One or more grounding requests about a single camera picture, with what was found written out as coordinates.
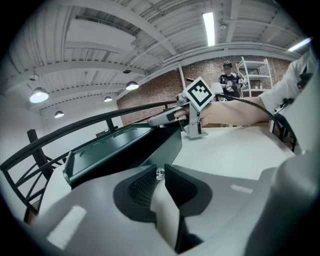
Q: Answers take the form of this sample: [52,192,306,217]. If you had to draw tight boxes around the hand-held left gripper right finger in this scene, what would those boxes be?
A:
[163,163,285,256]

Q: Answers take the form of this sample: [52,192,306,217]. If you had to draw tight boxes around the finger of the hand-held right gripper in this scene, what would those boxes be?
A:
[147,106,188,127]

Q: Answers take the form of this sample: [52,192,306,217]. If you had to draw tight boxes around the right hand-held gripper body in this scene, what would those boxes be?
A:
[175,76,216,140]

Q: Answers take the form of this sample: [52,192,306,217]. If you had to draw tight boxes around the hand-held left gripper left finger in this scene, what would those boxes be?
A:
[29,164,181,256]

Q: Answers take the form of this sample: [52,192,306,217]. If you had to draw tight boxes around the dark green box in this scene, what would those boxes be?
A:
[70,127,184,190]

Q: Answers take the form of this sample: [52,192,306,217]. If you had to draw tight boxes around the dark green box lid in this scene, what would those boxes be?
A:
[62,124,161,185]

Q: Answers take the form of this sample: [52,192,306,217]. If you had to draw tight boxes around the person's right forearm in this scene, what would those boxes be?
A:
[199,95,274,127]

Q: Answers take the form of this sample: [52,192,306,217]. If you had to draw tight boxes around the person's right hand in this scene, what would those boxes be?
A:
[174,108,189,121]

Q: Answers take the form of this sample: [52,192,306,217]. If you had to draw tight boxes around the long fluorescent ceiling light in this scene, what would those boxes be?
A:
[202,11,216,48]
[287,37,313,53]

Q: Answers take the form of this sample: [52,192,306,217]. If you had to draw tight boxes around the white shelf rack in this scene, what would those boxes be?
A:
[235,56,274,99]

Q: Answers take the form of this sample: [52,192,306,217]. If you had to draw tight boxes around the person's white sleeve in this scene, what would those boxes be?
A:
[258,46,320,114]

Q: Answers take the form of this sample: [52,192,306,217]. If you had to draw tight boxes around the black metal railing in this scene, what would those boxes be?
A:
[0,99,181,224]

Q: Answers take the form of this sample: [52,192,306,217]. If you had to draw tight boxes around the large dome pendant lamp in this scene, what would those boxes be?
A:
[29,86,50,104]

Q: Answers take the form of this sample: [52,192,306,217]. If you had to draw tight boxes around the black cable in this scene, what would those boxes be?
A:
[213,92,284,137]

